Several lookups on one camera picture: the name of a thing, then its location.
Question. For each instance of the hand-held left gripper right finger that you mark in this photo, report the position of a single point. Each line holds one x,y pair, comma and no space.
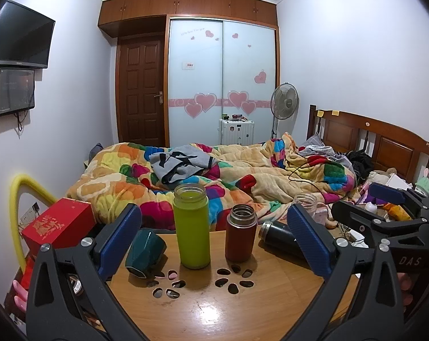
308,241

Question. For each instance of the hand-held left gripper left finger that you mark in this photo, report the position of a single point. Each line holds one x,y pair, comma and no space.
120,241

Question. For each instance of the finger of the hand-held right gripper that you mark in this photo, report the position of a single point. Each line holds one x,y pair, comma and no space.
386,192
353,213

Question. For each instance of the dark green ceramic cup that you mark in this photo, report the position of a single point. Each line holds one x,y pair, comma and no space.
145,254

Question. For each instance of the person's right hand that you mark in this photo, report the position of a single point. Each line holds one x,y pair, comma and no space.
406,287

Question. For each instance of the small white bottle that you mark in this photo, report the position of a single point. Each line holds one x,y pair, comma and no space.
370,206

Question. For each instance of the black thermos bottle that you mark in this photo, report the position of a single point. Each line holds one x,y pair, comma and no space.
278,238

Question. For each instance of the clear glass jar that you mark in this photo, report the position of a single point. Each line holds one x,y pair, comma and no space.
307,204

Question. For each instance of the black clothing pile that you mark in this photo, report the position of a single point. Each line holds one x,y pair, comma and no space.
360,165

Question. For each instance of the green plush toy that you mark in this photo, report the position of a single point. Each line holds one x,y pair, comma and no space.
425,184

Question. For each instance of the wooden bed headboard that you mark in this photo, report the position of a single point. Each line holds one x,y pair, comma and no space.
385,142

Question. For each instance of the red gift box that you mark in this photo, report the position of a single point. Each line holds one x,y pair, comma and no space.
58,225

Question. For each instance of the red thermos bottle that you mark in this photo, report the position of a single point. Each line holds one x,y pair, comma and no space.
240,236

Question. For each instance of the plaid cloth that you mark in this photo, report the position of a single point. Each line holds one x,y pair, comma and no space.
321,151

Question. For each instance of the lime green bottle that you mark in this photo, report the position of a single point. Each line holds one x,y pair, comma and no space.
191,227

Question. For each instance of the dark pillow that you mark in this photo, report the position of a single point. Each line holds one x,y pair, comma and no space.
95,151

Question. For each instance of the grey printed garment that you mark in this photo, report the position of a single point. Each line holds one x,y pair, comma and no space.
180,165

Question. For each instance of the colourful patchwork blanket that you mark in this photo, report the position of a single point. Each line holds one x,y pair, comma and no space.
232,181

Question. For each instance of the yellow foam tube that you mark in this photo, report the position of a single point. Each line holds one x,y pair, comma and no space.
17,220

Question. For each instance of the pink plastic object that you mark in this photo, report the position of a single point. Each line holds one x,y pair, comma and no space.
20,298

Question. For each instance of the white suitcase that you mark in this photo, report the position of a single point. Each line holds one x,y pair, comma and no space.
235,133

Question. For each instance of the standing electric fan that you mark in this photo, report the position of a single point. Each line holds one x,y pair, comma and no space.
284,100

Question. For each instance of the brown wooden door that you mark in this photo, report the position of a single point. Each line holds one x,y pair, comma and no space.
141,92

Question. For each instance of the sliding wardrobe with heart stickers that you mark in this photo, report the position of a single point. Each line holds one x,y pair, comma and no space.
221,67

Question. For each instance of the wooden overhead cabinet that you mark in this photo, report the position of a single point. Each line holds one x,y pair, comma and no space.
186,5

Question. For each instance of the wall socket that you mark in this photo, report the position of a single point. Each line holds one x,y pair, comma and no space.
30,215

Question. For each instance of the small wall monitor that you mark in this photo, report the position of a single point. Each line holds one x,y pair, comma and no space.
14,90

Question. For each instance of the wall-mounted television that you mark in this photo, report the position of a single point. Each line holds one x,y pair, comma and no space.
19,39

